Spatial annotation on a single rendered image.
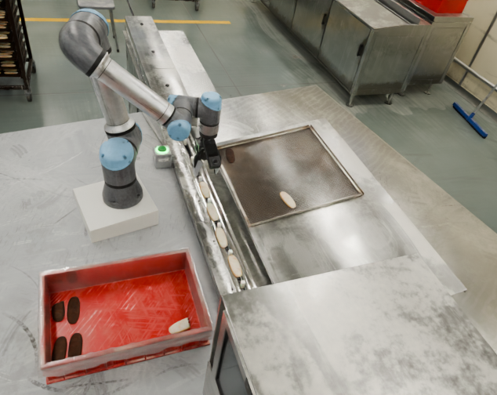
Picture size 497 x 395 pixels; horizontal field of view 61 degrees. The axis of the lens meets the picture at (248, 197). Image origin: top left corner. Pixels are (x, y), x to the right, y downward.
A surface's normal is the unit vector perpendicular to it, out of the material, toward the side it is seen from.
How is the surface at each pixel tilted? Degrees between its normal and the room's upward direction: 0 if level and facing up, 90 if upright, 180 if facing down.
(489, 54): 90
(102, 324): 0
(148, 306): 0
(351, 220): 10
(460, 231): 0
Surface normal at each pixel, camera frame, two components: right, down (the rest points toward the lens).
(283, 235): -0.02, -0.70
